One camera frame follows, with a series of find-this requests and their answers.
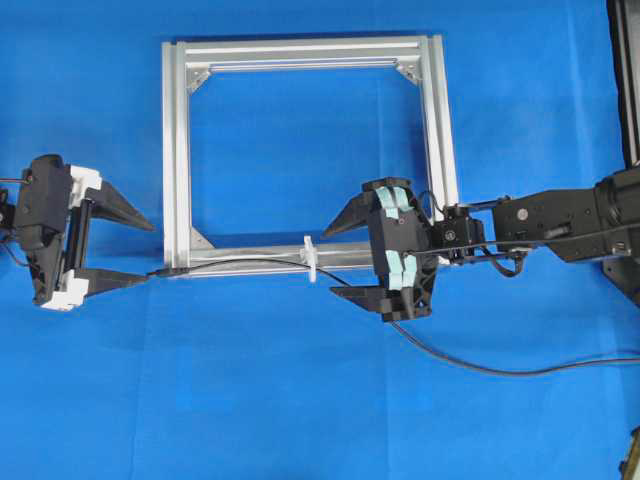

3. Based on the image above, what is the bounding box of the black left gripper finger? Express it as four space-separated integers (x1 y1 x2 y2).
79 269 149 297
87 181 154 231

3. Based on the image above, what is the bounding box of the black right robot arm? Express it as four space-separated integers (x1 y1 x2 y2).
324 168 639 322

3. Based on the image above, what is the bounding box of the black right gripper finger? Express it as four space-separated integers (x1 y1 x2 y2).
330 286 384 314
322 192 374 238

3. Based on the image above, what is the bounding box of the white string loop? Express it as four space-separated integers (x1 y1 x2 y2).
299 234 319 284

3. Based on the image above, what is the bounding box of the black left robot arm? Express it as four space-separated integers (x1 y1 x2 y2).
1 154 153 311

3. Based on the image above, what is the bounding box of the silver aluminium extrusion frame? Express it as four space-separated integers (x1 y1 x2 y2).
162 34 460 278

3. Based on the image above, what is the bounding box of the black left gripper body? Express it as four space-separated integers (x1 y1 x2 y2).
14 154 103 311

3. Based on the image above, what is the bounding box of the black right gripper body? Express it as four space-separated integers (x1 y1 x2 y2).
362 177 438 321

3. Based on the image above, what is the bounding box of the black wire with plug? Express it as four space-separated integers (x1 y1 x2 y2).
145 246 640 376

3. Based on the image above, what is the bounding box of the black vertical stand post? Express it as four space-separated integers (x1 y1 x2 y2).
607 0 639 168

